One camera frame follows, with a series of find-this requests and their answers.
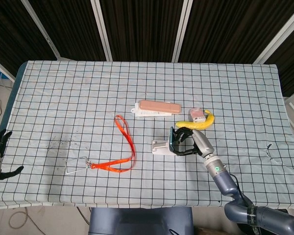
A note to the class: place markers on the white partition post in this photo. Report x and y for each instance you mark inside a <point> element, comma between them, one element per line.
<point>40,27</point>
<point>279,34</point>
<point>101,29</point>
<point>181,29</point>

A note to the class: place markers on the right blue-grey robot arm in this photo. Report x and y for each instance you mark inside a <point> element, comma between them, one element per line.
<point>223,178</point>

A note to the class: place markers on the checkered tablecloth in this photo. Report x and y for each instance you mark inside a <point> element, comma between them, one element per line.
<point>76,110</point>

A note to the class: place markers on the white packaging card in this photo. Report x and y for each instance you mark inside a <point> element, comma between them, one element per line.
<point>143,113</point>

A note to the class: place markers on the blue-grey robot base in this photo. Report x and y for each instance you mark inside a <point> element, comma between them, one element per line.
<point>139,220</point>

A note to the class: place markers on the small pink white packet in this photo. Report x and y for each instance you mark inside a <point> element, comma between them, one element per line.
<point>198,115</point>

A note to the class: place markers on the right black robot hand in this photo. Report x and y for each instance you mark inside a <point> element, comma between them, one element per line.
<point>202,143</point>

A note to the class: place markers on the white phone stand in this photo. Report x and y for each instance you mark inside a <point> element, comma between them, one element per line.
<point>159,147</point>

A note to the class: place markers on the yellow banana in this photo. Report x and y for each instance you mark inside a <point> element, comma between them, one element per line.
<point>202,124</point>

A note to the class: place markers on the dark slatted partition panel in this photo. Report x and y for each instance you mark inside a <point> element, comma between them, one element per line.
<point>142,29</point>
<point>225,29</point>
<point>68,27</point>
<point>12,29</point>

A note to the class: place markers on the pink pencil case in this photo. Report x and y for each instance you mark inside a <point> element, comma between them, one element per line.
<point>159,106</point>

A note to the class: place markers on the clear badge holder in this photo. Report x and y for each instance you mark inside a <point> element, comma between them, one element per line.
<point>74,166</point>

